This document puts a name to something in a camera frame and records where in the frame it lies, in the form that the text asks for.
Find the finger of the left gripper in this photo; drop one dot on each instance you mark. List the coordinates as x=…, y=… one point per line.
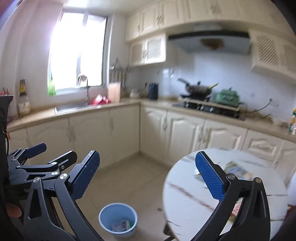
x=59, y=164
x=22, y=155

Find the condiment bottles group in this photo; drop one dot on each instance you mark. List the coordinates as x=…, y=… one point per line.
x=292, y=125

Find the black camera box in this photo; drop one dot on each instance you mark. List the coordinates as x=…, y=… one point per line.
x=5, y=101

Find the red green snack wrapper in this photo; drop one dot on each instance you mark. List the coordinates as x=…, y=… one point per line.
x=235, y=210

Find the window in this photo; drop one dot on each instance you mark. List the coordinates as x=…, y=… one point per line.
x=77, y=47

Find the blue plastic trash bucket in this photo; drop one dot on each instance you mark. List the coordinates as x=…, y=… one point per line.
x=118, y=219

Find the dark blue kettle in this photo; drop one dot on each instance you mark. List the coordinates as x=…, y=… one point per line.
x=153, y=91

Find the black gas stove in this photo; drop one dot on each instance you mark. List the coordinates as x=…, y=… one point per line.
x=205, y=105

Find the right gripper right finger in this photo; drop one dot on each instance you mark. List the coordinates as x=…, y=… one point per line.
x=253, y=219

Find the wooden cutting board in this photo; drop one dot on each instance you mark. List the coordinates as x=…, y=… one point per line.
x=114, y=92

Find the blue white snack bag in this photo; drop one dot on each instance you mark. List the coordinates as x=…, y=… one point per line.
x=237, y=170

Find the green electric cooker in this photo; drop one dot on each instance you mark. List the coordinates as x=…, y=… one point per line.
x=227, y=97

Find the round white marble table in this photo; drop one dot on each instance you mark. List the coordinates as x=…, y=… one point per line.
x=188, y=203

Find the range hood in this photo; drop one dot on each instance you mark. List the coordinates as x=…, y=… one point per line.
x=220, y=41

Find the lower kitchen cabinets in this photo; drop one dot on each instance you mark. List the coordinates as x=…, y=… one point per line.
x=162, y=132

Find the person's left hand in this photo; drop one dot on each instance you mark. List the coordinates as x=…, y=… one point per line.
x=13, y=210

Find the green plant on sill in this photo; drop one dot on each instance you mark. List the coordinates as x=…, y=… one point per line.
x=51, y=88

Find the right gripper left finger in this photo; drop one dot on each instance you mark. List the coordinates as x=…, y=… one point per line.
x=37, y=224

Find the steel kitchen sink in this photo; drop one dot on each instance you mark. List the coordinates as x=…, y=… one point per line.
x=70, y=107

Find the chrome sink faucet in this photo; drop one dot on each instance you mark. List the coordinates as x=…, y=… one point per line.
x=82, y=80

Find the black wok with handle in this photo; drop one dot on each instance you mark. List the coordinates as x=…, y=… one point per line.
x=198, y=88

